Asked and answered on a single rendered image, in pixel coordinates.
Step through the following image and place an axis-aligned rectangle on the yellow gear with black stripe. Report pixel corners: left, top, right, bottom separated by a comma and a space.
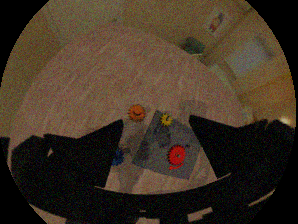
158, 113, 173, 127

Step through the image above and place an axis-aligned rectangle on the red gear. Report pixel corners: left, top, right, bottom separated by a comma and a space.
168, 144, 186, 165

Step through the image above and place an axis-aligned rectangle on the blue gear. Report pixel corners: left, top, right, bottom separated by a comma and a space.
112, 148, 124, 167

